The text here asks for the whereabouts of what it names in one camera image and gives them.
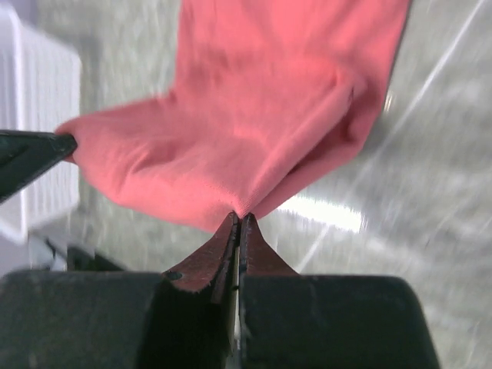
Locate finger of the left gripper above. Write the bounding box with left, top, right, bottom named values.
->
left=1, top=130, right=77, bottom=202

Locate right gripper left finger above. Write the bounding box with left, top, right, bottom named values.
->
left=1, top=214, right=239, bottom=368

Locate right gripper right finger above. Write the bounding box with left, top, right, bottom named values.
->
left=239, top=215, right=440, bottom=368

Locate salmon pink t shirt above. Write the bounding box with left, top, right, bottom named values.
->
left=58, top=1, right=410, bottom=231

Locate white plastic basket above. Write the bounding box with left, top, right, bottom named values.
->
left=1, top=4, right=81, bottom=244

